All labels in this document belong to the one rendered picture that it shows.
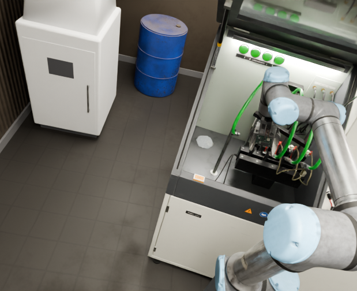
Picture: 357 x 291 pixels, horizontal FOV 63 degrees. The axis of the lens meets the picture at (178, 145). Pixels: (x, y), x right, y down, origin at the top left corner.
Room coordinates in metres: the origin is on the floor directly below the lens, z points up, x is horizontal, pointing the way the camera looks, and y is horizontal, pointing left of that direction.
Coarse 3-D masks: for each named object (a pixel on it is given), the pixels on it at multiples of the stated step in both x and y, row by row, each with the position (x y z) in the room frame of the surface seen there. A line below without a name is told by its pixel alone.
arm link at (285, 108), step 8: (272, 88) 0.78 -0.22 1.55; (280, 88) 0.77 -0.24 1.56; (288, 88) 0.79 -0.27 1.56; (272, 96) 0.75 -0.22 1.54; (280, 96) 0.73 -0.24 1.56; (288, 96) 0.74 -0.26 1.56; (296, 96) 0.75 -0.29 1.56; (304, 96) 0.76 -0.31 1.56; (272, 104) 0.72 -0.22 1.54; (280, 104) 0.70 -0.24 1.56; (288, 104) 0.70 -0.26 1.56; (296, 104) 0.72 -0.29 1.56; (304, 104) 0.73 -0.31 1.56; (272, 112) 0.70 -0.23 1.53; (280, 112) 0.69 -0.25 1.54; (288, 112) 0.69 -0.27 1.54; (296, 112) 0.69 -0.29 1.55; (304, 112) 0.72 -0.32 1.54; (280, 120) 0.69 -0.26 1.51; (288, 120) 0.69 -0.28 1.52; (296, 120) 0.72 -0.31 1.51; (304, 120) 0.72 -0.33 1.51
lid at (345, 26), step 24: (240, 0) 1.04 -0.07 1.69; (264, 0) 1.04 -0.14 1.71; (288, 0) 0.98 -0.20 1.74; (312, 0) 0.92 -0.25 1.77; (336, 0) 0.88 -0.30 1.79; (240, 24) 1.35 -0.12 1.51; (264, 24) 1.27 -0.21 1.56; (288, 24) 1.20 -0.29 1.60; (312, 24) 1.12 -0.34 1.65; (336, 24) 1.05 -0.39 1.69; (312, 48) 1.37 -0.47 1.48; (336, 48) 1.25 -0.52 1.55
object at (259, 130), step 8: (264, 120) 0.80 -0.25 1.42; (272, 120) 0.80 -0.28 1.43; (256, 128) 0.83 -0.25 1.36; (264, 128) 0.82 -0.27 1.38; (272, 128) 0.84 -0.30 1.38; (256, 136) 0.81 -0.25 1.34; (264, 136) 0.80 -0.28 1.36; (272, 136) 0.79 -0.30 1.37; (264, 144) 0.80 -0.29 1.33; (272, 144) 0.79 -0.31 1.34
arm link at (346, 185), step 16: (320, 112) 0.73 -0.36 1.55; (336, 112) 0.74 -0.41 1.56; (320, 128) 0.68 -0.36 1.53; (336, 128) 0.66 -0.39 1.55; (320, 144) 0.63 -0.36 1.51; (336, 144) 0.61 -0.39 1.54; (336, 160) 0.56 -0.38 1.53; (352, 160) 0.57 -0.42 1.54; (336, 176) 0.52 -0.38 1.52; (352, 176) 0.52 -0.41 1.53; (336, 192) 0.48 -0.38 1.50; (352, 192) 0.47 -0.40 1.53; (336, 208) 0.44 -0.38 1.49; (352, 208) 0.43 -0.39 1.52
